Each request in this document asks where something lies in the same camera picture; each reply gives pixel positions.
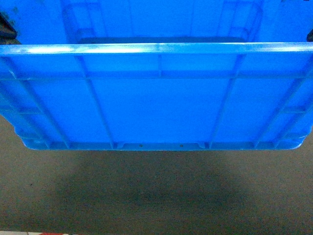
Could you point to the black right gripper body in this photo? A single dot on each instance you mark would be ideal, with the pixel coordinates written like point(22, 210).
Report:
point(309, 37)

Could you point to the large blue plastic crate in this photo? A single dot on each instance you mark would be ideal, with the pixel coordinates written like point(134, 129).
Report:
point(158, 74)

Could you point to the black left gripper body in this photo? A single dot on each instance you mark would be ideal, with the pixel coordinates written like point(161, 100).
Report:
point(6, 29)

